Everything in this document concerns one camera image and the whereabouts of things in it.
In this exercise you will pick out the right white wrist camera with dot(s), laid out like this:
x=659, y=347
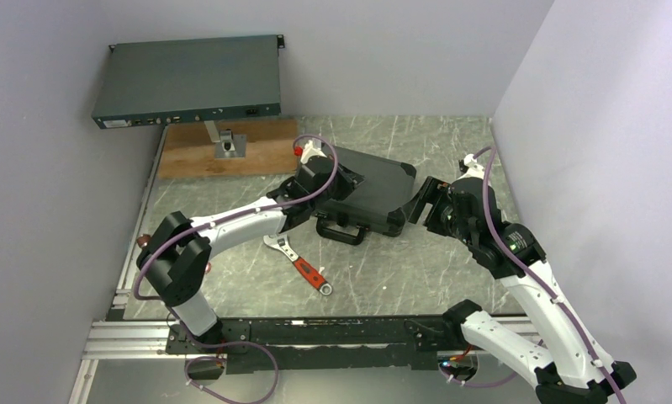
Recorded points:
x=470, y=168

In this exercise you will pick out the grey rack-mount network unit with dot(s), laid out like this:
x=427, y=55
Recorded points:
x=186, y=81

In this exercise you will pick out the black poker set case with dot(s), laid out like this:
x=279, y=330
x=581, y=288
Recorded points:
x=376, y=205

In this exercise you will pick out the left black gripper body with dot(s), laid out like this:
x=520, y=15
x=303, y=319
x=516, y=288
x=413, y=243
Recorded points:
x=339, y=188

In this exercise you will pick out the wooden board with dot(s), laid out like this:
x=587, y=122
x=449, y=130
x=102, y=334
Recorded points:
x=189, y=153

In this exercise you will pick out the red handled adjustable wrench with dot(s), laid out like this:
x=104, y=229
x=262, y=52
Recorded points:
x=311, y=275

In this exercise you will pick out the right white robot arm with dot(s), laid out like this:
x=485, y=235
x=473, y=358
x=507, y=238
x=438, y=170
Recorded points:
x=569, y=367

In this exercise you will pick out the grey metal stand bracket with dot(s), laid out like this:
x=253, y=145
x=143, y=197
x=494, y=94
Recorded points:
x=227, y=144

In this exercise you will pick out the copper pipe fitting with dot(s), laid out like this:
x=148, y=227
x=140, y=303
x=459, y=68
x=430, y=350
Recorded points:
x=142, y=240

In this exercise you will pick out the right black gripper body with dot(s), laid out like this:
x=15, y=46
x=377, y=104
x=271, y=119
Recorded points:
x=442, y=220

